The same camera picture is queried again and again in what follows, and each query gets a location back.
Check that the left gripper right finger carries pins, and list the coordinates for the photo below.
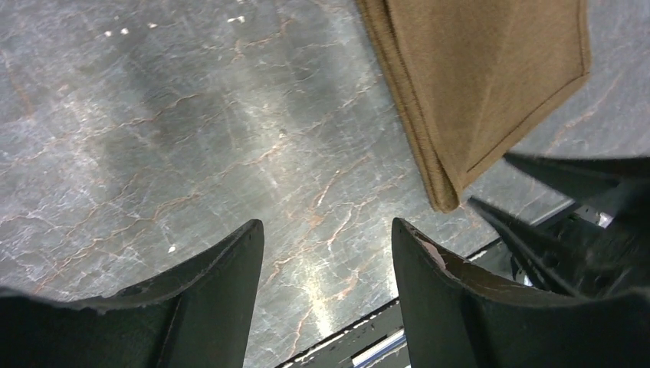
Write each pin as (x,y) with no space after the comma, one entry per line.
(457,314)

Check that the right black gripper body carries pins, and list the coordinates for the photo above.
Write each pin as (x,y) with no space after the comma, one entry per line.
(617,253)

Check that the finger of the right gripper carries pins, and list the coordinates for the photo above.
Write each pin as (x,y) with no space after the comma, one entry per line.
(612,180)
(552,258)

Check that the brown cloth napkin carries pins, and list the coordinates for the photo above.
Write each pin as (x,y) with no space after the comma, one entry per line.
(470,79)

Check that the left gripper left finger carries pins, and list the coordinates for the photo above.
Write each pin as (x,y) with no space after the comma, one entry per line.
(195,314)

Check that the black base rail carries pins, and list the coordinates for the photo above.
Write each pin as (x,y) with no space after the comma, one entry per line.
(377,339)

